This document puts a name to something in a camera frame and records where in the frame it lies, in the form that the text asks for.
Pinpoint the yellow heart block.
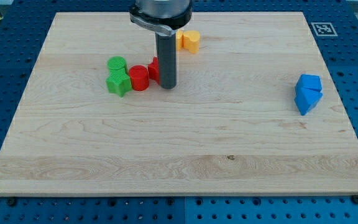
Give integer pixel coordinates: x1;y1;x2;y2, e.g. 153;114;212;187
183;30;201;54

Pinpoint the yellow block behind rod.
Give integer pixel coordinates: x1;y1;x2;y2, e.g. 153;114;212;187
175;29;183;51

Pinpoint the blue cube block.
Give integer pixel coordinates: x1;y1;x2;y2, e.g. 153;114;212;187
295;74;323;96

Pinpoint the white fiducial marker tag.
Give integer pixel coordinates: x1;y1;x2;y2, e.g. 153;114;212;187
311;22;337;37

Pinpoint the black bolt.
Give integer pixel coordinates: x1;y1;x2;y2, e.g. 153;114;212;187
6;197;17;207
351;195;358;205

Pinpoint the green star block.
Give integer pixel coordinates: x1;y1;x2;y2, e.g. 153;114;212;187
106;68;132;97

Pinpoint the red star block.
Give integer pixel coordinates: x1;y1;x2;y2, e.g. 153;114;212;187
147;57;160;85

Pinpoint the black bolt front right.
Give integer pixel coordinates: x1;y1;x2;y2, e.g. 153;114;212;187
351;195;358;205

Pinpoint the blue triangular block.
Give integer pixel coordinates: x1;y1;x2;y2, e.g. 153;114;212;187
294;88;323;116

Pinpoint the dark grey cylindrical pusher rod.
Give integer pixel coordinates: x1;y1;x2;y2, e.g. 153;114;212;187
155;33;177;90

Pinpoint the light wooden board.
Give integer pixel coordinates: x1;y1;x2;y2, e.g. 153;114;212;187
0;12;358;197

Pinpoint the black bolt front left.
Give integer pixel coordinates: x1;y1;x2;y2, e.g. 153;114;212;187
6;197;17;207

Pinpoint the green cylinder block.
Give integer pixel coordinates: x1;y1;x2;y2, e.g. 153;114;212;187
107;56;127;74

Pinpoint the red cylinder block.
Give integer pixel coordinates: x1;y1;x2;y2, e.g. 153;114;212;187
129;65;149;91

